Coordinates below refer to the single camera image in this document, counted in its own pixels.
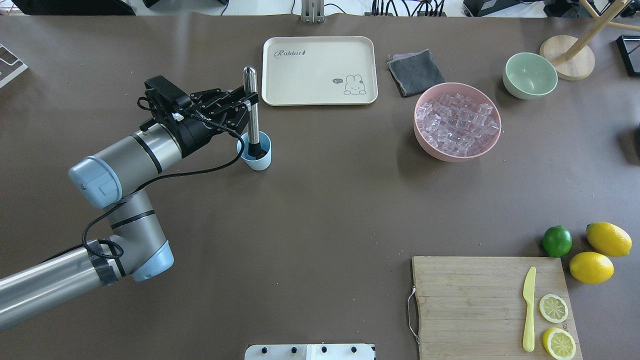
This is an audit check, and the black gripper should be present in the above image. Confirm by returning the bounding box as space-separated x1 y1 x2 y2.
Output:
171 86 259 158

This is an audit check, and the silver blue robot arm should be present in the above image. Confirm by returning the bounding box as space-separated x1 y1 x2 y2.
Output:
1 86 259 330

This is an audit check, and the light blue plastic cup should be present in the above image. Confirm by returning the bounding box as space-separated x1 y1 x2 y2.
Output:
237 131 272 171

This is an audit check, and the pile of clear ice cubes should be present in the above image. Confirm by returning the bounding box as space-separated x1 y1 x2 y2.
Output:
414 93 501 158

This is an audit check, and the wooden cup drying rack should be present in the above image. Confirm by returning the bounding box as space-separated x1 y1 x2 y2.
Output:
539 0 640 81

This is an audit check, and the cream rabbit tray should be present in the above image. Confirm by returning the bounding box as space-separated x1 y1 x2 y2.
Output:
261 36 378 106

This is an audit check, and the grey folded cloth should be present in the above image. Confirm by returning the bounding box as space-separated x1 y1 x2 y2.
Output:
387 48 446 98

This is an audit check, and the pink bowl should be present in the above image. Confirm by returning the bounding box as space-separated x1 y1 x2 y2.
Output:
413 82 502 162

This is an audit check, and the mint green bowl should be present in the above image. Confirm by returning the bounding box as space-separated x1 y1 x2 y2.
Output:
502 52 558 100

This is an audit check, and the bamboo cutting board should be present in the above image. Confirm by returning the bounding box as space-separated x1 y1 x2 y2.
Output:
411 256 570 360

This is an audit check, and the green lime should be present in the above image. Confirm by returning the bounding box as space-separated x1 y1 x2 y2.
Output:
542 225 573 258

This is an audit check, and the lemon half slice lower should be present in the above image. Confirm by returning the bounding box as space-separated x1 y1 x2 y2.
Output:
538 293 569 324

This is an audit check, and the lemon half slice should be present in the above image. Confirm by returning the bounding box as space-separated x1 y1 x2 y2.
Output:
538 293 569 324
542 327 578 360

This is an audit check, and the yellow plastic knife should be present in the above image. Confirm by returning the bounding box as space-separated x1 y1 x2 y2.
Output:
522 266 537 353

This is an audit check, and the yellow lemon near board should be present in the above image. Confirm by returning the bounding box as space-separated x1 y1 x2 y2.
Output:
569 251 615 285

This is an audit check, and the yellow lemon outer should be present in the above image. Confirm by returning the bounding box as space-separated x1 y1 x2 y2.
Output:
586 222 633 257

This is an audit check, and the lemon half slice upper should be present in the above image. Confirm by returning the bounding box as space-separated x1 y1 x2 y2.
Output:
542 327 578 360

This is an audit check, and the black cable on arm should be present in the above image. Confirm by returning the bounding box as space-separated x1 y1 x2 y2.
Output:
81 112 246 260

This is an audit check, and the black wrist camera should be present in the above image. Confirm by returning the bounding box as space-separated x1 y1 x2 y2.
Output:
144 75 193 124

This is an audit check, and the aluminium frame post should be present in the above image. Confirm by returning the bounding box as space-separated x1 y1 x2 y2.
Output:
301 0 325 24

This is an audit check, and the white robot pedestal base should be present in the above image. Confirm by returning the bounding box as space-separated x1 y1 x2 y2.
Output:
244 342 377 360

